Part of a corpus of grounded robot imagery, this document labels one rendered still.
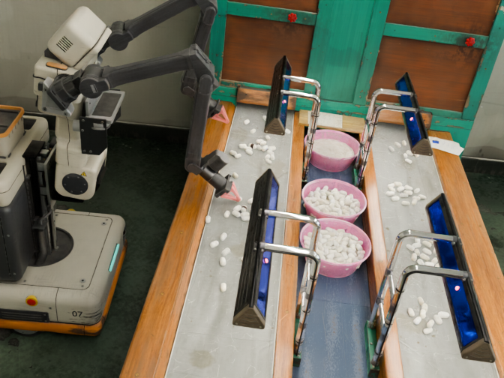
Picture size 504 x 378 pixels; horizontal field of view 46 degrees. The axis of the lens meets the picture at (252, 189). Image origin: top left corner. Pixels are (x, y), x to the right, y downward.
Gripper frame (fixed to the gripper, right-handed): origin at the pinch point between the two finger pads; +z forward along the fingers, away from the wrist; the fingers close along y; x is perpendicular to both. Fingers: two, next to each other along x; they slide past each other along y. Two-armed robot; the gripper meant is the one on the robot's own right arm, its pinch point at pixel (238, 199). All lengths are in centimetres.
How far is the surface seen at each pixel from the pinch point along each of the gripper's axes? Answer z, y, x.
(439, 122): 68, 85, -61
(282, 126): -10.1, 6.4, -32.8
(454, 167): 73, 49, -60
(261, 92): -5, 80, -7
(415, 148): 30, 7, -64
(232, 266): 3.5, -37.0, -0.2
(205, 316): 0, -62, 3
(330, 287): 35, -33, -18
